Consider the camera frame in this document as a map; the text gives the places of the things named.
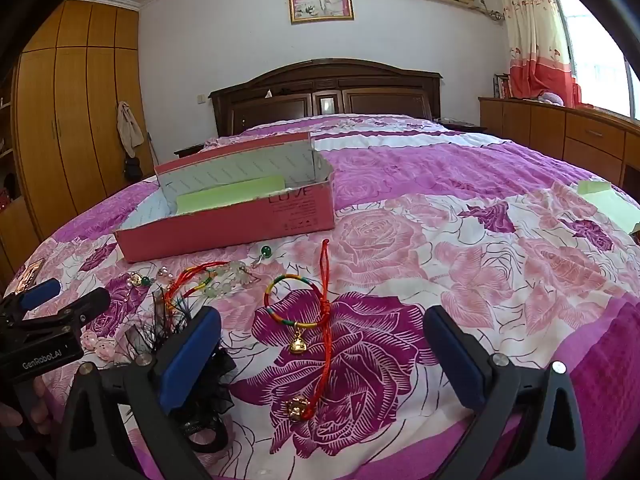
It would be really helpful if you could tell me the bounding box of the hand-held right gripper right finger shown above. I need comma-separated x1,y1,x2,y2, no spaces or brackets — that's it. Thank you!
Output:
422,304,586,480

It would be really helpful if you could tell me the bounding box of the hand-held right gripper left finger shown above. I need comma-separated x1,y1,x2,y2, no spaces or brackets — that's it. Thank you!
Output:
56,305,223,480

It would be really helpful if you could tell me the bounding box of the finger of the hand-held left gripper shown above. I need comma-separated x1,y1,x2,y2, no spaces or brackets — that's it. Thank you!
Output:
0,278,62,318
27,287,112,333

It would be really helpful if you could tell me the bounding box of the small green bead charm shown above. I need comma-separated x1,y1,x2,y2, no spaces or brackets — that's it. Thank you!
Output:
129,271,173,291

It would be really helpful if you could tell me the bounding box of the pale bead bracelet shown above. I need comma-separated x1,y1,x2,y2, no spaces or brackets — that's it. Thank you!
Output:
165,260,263,311

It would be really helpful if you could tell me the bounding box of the black feather hair clip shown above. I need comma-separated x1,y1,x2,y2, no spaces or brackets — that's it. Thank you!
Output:
127,285,238,453

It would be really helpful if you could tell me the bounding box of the multicolour string bracelet gold charm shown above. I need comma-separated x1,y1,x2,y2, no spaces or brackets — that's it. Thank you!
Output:
263,274,328,356

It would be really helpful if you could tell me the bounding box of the pink cardboard box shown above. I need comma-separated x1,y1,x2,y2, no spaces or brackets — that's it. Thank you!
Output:
114,131,335,264

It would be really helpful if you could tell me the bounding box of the red string bracelet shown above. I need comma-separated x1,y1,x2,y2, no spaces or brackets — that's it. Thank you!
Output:
310,239,333,411

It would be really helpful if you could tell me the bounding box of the person's left hand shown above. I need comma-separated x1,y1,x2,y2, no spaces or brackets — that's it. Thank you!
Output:
0,377,53,433

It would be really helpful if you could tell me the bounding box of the small shiny brown object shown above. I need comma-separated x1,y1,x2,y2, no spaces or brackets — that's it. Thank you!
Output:
14,258,46,295

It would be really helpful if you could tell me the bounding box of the pink floral bedspread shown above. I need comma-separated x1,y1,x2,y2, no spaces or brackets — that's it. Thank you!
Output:
0,112,640,480

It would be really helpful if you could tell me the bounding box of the light green paper sheet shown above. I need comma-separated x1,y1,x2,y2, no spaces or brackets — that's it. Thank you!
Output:
176,175,285,214
577,179,640,233

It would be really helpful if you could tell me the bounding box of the wooden wardrobe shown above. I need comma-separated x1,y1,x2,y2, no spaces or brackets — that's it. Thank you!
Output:
0,0,156,271

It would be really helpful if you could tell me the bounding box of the beige hanging towel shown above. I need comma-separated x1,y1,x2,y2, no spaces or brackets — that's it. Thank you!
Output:
117,101,146,158

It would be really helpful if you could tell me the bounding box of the wooden side cabinet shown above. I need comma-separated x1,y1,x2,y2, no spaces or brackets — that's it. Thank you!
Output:
478,96,640,191

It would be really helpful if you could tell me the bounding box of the dark wooden headboard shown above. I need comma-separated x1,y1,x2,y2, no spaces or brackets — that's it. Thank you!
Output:
208,58,444,137

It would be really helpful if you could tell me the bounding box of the window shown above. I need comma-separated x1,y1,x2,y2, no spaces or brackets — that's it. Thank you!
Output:
547,0,640,121

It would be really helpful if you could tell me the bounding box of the floral red white curtain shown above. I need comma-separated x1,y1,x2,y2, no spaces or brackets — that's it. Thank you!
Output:
492,0,583,108

